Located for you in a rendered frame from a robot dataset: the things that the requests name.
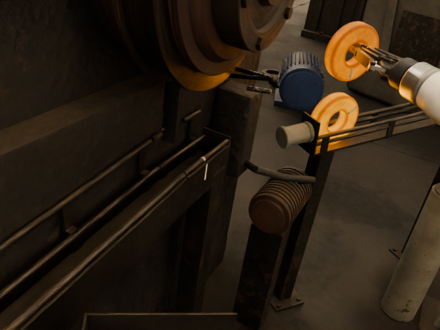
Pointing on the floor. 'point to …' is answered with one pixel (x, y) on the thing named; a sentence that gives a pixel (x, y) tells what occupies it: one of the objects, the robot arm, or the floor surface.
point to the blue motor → (300, 82)
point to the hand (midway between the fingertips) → (354, 46)
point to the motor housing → (267, 244)
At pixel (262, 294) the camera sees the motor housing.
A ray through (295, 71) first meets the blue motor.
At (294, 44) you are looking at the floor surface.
